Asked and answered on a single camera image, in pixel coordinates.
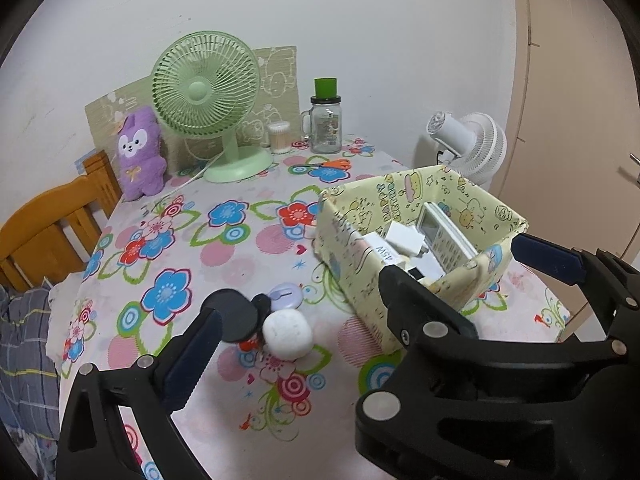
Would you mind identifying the black round disc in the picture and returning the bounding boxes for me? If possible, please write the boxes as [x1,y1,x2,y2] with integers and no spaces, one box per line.
[200,288,258,345]

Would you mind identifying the white earbuds case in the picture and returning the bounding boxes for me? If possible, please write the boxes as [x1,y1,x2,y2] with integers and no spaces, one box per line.
[262,310,315,360]

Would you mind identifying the white standing fan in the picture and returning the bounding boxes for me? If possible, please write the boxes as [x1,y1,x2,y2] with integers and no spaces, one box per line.
[425,111,508,193]

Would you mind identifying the cotton swab container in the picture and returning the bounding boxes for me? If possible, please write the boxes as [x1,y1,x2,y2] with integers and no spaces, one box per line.
[267,121,291,154]

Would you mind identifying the white fan cable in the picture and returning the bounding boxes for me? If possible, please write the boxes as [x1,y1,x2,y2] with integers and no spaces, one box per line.
[162,152,223,193]

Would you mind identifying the white rectangular power bank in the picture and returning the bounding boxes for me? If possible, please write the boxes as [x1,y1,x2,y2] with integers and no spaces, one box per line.
[362,232,401,266]

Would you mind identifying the orange-handled scissors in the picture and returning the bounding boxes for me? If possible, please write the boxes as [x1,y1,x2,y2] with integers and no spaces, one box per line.
[302,158,352,171]

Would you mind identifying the white plug charger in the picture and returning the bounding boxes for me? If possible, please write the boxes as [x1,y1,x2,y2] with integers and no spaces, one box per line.
[385,222,426,256]

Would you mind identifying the grey plaid blanket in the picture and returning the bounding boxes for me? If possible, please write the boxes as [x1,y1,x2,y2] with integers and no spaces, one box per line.
[0,282,61,443]

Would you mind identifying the metal door handle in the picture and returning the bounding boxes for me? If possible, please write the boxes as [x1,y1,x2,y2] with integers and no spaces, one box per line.
[617,152,640,183]

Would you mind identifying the beige wardrobe door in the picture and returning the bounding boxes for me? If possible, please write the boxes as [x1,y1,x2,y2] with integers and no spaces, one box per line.
[487,0,640,343]

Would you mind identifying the white remote control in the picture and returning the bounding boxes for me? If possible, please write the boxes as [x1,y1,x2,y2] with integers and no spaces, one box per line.
[417,202,478,273]

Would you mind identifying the floral tablecloth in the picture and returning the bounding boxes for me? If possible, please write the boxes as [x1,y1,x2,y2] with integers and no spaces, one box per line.
[47,135,571,480]

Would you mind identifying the green desk fan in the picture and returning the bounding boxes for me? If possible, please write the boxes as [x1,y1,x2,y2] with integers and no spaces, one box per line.
[151,31,275,184]

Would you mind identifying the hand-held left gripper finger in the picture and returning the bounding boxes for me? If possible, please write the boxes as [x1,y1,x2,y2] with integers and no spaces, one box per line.
[56,307,223,480]

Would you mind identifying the yellow cartoon-print box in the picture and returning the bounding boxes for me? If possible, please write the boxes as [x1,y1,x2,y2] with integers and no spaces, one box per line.
[315,164,528,353]

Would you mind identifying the white adapter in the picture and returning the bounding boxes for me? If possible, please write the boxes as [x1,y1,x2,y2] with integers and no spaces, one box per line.
[400,255,446,281]

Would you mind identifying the wooden chair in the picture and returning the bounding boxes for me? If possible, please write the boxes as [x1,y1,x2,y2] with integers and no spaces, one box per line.
[0,150,123,293]

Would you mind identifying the lavender round hook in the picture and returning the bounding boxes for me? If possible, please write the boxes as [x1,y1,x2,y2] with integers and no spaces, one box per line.
[269,282,303,309]

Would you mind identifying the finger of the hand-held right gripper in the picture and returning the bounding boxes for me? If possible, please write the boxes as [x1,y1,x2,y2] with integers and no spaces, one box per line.
[354,264,481,466]
[511,232,640,356]

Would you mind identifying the cartoon-print cardboard panel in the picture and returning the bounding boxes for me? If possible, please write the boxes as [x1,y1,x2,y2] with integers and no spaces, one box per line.
[84,44,299,176]

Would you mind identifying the glass jar with green lid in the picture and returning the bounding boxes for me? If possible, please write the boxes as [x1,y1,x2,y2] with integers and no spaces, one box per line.
[300,78,345,155]

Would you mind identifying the purple plush toy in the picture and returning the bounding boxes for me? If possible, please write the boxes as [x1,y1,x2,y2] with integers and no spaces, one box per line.
[116,106,167,202]

